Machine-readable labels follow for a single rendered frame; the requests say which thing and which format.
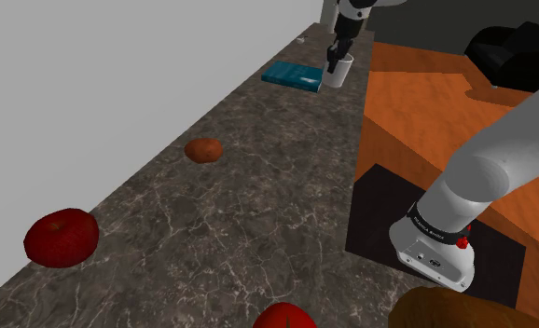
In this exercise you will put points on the orange-brown round fruit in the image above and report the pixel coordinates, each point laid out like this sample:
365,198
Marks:
203,150

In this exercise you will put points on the teal book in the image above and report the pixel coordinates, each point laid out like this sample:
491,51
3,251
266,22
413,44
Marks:
292,75

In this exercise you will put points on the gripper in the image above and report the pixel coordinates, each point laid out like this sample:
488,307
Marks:
346,31

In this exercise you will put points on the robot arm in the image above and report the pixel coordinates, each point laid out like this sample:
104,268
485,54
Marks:
474,181

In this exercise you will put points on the brown bread loaf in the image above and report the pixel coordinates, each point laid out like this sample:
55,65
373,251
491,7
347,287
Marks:
451,311

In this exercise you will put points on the black armchair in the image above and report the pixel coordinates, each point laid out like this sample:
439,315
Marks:
515,54

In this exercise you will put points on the large red apple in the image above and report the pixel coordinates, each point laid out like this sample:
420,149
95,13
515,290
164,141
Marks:
61,238

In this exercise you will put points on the white cup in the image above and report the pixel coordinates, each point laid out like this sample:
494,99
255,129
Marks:
336,76

